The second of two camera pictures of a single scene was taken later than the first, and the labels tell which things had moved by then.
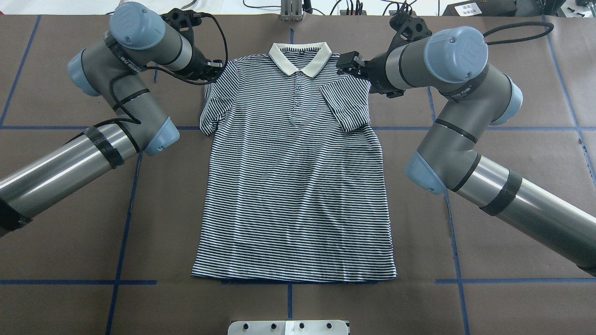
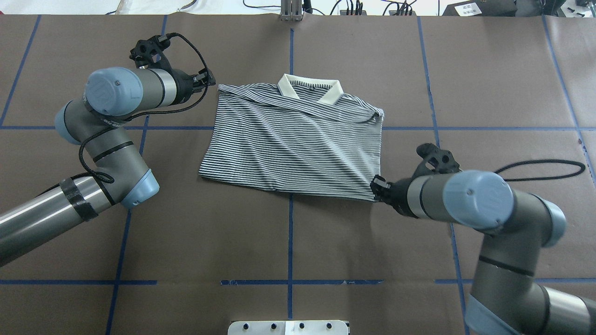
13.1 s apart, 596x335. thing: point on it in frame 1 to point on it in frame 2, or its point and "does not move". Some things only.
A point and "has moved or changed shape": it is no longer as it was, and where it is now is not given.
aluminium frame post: [291, 10] does not move
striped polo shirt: [294, 189] has moved or changed shape
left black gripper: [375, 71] to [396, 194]
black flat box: [483, 8] does not move
